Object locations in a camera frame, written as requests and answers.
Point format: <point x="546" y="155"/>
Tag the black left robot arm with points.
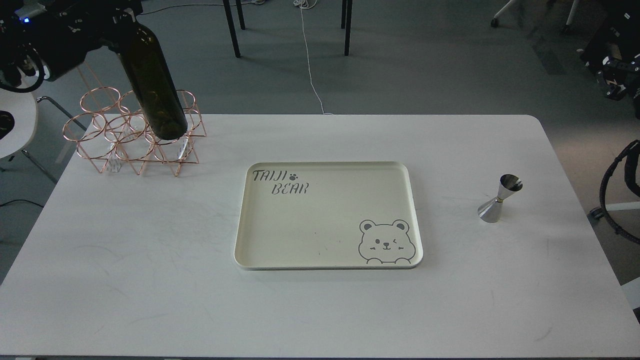
<point x="22" y="70"/>

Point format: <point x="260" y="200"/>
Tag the cream bear serving tray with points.
<point x="328" y="215"/>

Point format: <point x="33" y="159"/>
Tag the white office chair base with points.
<point x="558" y="13"/>

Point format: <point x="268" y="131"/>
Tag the copper wire bottle rack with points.
<point x="112" y="132"/>

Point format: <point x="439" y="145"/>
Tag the black right table legs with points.
<point x="346" y="24"/>

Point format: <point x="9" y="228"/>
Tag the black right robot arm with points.
<point x="612" y="56"/>

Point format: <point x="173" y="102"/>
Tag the silver steel jigger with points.
<point x="490" y="211"/>

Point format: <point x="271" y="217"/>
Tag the black table legs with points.
<point x="346" y="24"/>
<point x="232" y="25"/>

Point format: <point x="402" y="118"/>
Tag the black left table legs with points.
<point x="232" y="25"/>

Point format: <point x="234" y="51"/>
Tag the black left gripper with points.
<point x="63" y="33"/>

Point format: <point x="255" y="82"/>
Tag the dark green wine bottle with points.
<point x="145" y="66"/>

